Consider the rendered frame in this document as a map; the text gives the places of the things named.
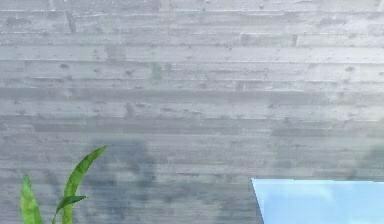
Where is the green house plant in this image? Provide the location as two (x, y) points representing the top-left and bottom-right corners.
(20, 145), (108, 224)

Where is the light blue table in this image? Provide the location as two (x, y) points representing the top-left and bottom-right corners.
(250, 177), (384, 224)

